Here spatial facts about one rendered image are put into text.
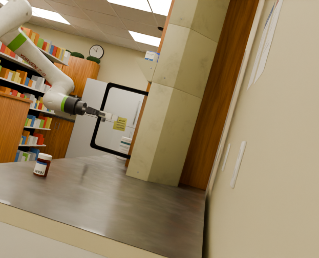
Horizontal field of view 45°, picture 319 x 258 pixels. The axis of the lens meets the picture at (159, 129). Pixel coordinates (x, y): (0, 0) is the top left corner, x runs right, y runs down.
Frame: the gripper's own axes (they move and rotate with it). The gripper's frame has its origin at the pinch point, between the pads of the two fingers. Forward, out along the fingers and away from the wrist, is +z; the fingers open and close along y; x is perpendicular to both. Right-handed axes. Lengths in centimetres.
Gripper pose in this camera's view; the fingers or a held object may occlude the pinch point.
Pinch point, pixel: (113, 117)
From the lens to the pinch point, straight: 204.4
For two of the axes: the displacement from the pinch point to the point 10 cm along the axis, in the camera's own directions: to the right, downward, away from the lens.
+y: 1.2, 0.5, 9.9
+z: 9.5, 2.7, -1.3
